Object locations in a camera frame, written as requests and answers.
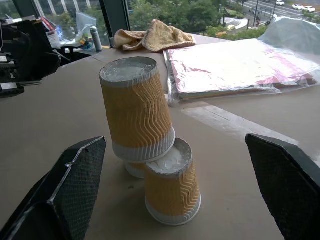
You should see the yellow terry towel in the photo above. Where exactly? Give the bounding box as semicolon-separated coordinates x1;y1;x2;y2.
113;19;197;53

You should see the red and white box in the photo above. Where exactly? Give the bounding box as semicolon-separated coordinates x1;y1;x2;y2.
41;16;63;49

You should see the grey metal bottle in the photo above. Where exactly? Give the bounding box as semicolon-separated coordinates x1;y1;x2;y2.
89;26;104;52

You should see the clear bag with toys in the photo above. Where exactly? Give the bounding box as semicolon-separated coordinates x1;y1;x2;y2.
74;11;97;51

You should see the translucent plastic bag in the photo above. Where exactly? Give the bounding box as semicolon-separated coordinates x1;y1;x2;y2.
257;16;320;63

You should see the plastic-wrapped coloured paper stack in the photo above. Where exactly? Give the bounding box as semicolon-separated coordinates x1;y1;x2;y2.
162;38;320;108

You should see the dark window frame post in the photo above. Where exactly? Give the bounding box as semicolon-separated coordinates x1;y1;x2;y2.
99;0;131;48

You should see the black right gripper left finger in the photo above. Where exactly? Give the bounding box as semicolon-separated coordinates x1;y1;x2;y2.
0;135;107;240

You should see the orange ribbed paper cup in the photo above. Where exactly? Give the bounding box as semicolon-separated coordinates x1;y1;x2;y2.
124;161;147;180
144;137;202;227
99;56;177;163

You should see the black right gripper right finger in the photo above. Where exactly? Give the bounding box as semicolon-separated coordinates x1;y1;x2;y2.
245;133;320;240

